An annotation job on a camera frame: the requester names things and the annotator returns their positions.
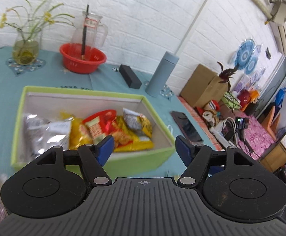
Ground white power strip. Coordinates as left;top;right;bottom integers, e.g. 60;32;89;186
209;127;236;150

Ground glass pitcher with straw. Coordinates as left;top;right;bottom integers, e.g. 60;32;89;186
71;5;108;55

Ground smartphone with red case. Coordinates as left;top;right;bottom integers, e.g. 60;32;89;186
170;111;203;145

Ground black rectangular case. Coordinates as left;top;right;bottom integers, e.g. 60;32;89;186
119;65;142;89

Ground yellow snack packet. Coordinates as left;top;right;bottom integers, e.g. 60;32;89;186
60;111;93;150

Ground red plastic basket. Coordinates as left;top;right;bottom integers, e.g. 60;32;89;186
59;43;107;74

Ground blue paper fan decoration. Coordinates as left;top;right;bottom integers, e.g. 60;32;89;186
234;39;258;75

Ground grey blue thermos bottle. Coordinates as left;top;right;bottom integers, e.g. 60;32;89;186
146;51;179;97

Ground glass vase with yellow flowers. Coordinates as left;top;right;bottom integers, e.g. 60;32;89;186
0;0;75;65

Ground brown cardboard box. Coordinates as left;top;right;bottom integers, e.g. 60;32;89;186
180;64;228;108

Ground large yellow snack bag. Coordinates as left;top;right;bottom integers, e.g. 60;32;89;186
111;116;154;152

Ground green cardboard box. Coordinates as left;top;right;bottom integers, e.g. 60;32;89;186
10;86;175;178

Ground silver foil snack bag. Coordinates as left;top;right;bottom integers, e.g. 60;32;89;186
23;113;72;159

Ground orange cracker snack bag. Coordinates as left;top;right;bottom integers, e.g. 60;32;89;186
82;109;134;148

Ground white air conditioner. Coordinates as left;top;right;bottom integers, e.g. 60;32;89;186
269;0;286;56

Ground dark purple potted plant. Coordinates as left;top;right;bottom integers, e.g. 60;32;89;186
217;61;239;92

